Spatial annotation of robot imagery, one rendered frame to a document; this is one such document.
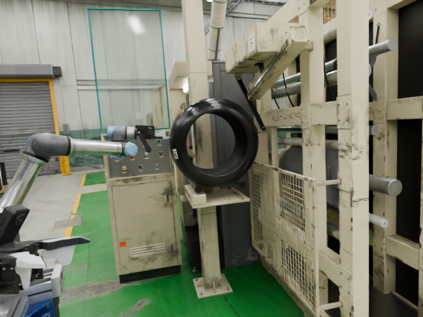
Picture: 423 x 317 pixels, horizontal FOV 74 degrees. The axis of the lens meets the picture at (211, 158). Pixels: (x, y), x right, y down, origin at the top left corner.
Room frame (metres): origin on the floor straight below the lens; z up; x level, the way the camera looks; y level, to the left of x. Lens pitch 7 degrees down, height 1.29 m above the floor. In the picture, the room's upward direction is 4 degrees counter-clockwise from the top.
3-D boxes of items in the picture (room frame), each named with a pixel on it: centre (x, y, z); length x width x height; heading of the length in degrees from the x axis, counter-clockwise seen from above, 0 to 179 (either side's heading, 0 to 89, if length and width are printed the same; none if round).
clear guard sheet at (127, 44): (2.32, 0.59, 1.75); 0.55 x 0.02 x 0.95; 102
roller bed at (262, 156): (2.17, -0.33, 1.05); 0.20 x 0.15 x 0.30; 12
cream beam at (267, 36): (1.82, -0.32, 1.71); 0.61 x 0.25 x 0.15; 12
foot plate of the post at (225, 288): (2.12, 0.06, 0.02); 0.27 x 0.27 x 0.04; 12
